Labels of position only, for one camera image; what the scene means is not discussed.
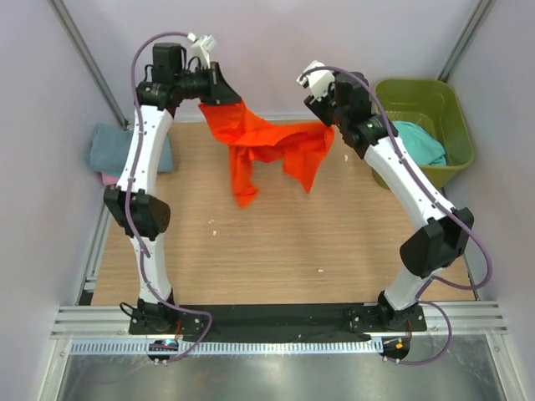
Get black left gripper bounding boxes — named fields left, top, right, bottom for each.
left=178, top=64, right=244, bottom=109

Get orange t-shirt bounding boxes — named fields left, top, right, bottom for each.
left=198, top=101, right=335, bottom=208

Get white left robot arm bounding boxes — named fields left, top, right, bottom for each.
left=104, top=36, right=241, bottom=334

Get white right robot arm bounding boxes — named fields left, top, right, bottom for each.
left=298, top=63, right=474, bottom=331

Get grey-blue folded t-shirt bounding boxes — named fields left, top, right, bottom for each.
left=86, top=123, right=174, bottom=173

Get teal t-shirt in bin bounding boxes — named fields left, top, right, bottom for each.
left=393, top=120, right=446, bottom=166

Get green plastic bin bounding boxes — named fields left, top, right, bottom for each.
left=375, top=79, right=475, bottom=189

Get pink folded t-shirt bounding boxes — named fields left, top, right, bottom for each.
left=100, top=173, right=119, bottom=187

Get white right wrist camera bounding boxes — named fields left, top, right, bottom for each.
left=296, top=60, right=335, bottom=100

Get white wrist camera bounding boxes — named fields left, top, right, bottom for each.
left=296, top=60, right=335, bottom=100
left=186, top=33, right=217, bottom=68

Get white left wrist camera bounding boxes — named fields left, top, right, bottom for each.
left=186, top=33, right=217, bottom=68

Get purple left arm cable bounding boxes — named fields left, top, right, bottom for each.
left=125, top=31, right=214, bottom=363

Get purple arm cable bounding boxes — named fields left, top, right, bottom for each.
left=300, top=65, right=493, bottom=365
left=125, top=31, right=214, bottom=363

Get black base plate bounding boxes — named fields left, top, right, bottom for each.
left=129, top=303, right=427, bottom=343

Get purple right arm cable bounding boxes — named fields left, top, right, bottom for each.
left=300, top=65, right=493, bottom=365

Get aluminium frame rail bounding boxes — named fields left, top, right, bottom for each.
left=51, top=301, right=507, bottom=343

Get slotted cable duct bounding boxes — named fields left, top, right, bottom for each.
left=70, top=338, right=383, bottom=356

